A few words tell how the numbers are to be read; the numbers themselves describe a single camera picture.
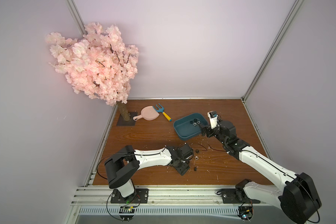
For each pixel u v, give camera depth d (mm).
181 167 741
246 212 697
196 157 856
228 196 726
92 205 731
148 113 1117
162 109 1135
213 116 684
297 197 387
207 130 724
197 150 903
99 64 618
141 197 729
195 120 1050
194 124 1030
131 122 1064
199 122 1034
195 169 832
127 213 723
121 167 441
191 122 1034
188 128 1030
